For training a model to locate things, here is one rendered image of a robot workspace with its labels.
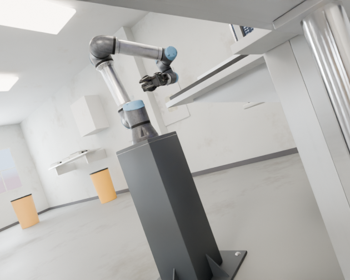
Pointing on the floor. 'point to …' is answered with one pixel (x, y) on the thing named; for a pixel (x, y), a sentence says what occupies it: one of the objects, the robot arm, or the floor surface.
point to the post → (316, 159)
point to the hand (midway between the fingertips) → (140, 85)
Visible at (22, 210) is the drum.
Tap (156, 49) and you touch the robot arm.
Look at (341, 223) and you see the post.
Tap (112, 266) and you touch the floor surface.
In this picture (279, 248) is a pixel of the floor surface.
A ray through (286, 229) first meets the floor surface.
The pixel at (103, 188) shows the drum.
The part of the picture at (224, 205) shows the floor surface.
